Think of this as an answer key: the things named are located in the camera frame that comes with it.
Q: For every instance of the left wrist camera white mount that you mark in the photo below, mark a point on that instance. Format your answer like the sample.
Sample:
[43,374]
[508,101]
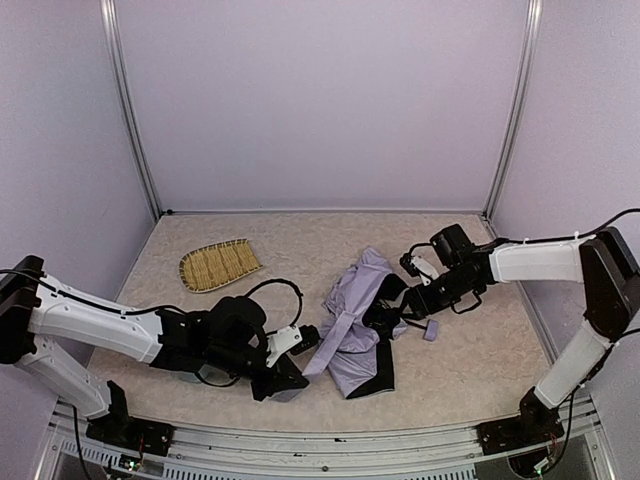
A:
[290,339]

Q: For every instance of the light blue plastic pitcher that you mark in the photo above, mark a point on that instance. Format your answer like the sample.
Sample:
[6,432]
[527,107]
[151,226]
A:
[206,375]

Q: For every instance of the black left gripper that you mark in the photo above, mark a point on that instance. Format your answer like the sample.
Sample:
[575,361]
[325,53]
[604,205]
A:
[273,379]

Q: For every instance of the woven bamboo tray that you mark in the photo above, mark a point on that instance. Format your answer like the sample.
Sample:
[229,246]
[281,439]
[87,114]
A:
[215,266]

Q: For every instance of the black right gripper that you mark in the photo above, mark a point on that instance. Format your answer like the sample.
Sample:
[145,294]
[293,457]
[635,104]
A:
[410,300]

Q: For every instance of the aluminium corner post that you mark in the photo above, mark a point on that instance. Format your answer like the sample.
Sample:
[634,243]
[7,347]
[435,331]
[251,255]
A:
[117,59]
[517,108]

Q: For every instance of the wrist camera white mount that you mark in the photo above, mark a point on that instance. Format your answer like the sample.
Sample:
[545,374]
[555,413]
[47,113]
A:
[417,267]
[290,339]

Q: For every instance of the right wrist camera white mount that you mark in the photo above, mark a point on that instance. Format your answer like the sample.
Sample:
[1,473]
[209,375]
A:
[417,267]

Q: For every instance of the right aluminium corner post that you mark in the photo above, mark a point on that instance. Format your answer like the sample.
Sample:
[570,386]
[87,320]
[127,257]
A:
[517,108]

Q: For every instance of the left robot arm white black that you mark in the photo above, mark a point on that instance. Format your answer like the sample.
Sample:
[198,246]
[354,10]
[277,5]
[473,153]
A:
[37,308]

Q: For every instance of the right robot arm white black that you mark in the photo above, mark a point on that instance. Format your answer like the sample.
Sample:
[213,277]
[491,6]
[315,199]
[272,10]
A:
[600,261]

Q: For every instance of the aluminium front rail frame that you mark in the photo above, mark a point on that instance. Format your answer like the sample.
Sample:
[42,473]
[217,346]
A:
[201,452]

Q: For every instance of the lilac folding umbrella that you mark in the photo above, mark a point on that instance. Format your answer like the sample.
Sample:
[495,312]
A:
[359,360]

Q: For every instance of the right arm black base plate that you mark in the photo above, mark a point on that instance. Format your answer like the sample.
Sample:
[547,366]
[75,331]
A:
[511,433]

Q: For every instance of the left aluminium corner post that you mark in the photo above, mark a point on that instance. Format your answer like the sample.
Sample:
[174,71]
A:
[117,59]

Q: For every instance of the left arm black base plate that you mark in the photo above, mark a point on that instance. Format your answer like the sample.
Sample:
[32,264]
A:
[136,434]

